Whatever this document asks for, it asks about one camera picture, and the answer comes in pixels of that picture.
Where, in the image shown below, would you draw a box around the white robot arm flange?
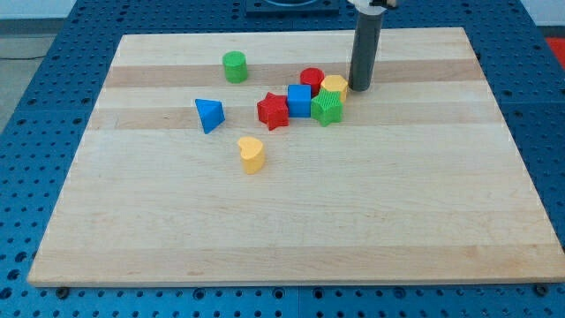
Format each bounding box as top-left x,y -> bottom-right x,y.
348,0 -> 402,16

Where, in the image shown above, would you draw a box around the red star block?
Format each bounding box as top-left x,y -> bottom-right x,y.
257,92 -> 290,131

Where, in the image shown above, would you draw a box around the green star block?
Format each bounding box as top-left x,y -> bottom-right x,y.
311,88 -> 343,126

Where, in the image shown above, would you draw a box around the yellow heart block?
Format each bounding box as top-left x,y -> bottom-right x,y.
237,136 -> 266,174

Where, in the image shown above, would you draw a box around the blue cube block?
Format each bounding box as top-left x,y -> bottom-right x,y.
287,84 -> 312,117

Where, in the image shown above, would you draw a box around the light wooden board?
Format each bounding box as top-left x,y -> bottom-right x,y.
27,27 -> 564,287

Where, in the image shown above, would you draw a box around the blue triangle block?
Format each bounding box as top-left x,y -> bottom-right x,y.
195,99 -> 225,134

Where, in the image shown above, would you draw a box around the red cylinder block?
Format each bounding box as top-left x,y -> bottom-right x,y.
299,67 -> 325,97

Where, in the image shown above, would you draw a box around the yellow hexagon block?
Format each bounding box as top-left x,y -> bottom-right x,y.
320,75 -> 349,102

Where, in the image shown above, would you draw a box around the green cylinder block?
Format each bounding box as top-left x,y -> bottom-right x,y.
222,50 -> 248,83

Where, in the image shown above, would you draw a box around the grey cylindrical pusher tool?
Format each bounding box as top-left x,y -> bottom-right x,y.
348,12 -> 384,92

